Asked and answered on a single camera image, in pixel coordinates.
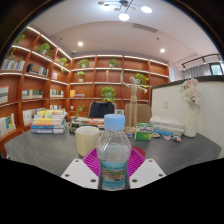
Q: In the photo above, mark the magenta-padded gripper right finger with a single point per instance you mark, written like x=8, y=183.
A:
x=146, y=173

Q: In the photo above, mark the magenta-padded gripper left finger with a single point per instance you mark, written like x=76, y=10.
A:
x=80, y=173

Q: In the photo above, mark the clear blue-capped water bottle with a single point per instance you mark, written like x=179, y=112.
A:
x=114, y=153

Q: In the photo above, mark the cream cup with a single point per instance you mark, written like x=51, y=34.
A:
x=86, y=140

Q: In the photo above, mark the green white box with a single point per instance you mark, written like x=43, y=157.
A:
x=144, y=132

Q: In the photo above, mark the small painted ornament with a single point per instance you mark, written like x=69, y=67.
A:
x=167, y=137
x=129, y=135
x=177, y=138

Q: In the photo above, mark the white book stack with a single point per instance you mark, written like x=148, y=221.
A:
x=166, y=125

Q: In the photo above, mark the beige chair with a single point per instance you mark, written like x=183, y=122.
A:
x=144, y=113

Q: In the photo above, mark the colourful book stack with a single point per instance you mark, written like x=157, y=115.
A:
x=48, y=121

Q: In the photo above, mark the tall green white carton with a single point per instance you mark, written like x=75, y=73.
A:
x=119, y=112

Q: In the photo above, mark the dark office chair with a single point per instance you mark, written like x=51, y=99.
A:
x=101, y=109

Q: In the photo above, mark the wooden artist mannequin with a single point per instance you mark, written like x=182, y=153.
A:
x=133, y=106

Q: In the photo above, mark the white vase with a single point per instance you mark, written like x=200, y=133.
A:
x=191, y=121

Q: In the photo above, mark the wooden shelf unit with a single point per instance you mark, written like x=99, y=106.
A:
x=90, y=90

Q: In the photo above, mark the pink white flower bouquet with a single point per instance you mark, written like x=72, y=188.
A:
x=190, y=91

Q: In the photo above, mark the grey curtain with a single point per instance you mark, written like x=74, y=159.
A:
x=196, y=71

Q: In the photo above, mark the recessed ceiling spotlight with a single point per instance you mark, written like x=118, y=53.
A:
x=80, y=43
x=162, y=50

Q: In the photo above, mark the window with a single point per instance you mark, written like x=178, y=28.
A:
x=216, y=69

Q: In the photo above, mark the ceiling air vent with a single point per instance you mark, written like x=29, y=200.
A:
x=145, y=27

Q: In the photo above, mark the branched ceiling lamp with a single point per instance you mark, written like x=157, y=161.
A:
x=124, y=16

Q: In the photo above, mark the white wall switch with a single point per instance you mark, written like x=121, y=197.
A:
x=165, y=104

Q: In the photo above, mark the black track light rail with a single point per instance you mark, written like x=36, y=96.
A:
x=203, y=57

